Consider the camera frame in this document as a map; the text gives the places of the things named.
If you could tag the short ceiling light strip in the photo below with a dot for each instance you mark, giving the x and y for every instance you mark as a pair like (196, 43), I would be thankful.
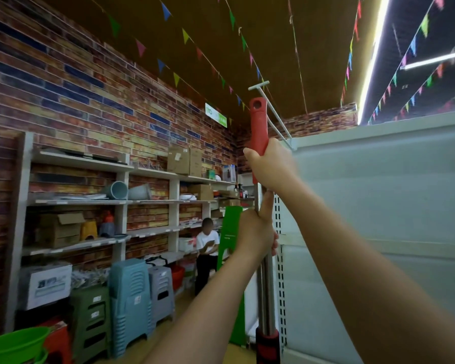
(436, 58)

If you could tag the white plastic storage box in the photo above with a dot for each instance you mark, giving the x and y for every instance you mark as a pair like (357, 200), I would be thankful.
(185, 244)

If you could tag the person's right forearm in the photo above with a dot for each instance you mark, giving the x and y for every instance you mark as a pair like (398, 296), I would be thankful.
(364, 276)

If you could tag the person's right fingers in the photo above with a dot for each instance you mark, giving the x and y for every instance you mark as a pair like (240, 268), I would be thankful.
(252, 157)

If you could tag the person's left hand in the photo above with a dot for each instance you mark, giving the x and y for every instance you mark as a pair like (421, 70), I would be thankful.
(252, 235)

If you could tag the person's left forearm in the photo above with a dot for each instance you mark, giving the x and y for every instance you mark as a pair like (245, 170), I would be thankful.
(208, 310)

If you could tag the white wall shelving unit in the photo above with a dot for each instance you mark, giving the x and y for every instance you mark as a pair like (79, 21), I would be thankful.
(144, 202)

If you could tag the person's right hand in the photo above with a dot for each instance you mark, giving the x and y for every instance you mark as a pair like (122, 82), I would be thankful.
(275, 166)

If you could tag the white printed carton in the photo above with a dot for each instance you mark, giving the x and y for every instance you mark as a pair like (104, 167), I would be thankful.
(45, 286)

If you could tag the grey bottle with orange cap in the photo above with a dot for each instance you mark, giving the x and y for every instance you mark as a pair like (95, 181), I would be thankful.
(107, 225)

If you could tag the open cardboard box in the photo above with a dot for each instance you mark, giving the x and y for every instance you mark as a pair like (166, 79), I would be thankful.
(60, 229)

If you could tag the stack of blue plastic stools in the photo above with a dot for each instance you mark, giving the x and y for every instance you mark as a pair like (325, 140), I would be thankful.
(131, 303)

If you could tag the green plastic basin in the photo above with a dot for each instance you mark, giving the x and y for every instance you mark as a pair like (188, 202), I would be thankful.
(15, 344)

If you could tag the stack of green plastic stools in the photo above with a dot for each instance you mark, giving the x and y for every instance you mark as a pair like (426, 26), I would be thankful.
(91, 322)

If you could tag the large cardboard box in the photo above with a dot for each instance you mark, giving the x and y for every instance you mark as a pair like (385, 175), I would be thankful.
(184, 161)

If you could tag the red plastic bucket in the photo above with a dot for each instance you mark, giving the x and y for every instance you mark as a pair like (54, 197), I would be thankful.
(177, 276)

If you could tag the grey plastic bucket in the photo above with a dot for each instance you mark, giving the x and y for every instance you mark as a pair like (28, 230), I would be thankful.
(139, 192)

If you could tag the green and white wall sign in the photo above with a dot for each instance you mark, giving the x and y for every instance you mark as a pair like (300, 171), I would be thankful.
(215, 115)

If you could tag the grey plastic pipe fitting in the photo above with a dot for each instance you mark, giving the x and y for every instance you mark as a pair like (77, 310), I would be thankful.
(115, 190)

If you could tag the white store shelf panel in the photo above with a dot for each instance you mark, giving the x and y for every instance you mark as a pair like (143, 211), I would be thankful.
(383, 193)

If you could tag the white metal hook rack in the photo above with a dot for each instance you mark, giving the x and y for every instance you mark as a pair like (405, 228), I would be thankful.
(275, 113)

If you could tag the stack of grey plastic stools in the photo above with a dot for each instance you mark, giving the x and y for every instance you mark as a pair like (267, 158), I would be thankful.
(161, 293)

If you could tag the yellow plastic item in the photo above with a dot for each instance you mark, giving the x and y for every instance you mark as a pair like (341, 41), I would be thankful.
(88, 231)

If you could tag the long ceiling light strip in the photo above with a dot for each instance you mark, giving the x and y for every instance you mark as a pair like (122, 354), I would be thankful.
(373, 53)

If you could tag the small cardboard box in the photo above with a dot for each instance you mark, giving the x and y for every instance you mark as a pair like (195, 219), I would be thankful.
(201, 192)

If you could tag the person's left thumb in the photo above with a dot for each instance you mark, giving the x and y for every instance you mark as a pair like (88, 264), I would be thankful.
(267, 206)

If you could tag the red plastic stool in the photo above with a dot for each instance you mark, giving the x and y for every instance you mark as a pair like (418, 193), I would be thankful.
(58, 343)

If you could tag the green standing board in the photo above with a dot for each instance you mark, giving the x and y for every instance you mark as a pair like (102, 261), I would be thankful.
(229, 231)

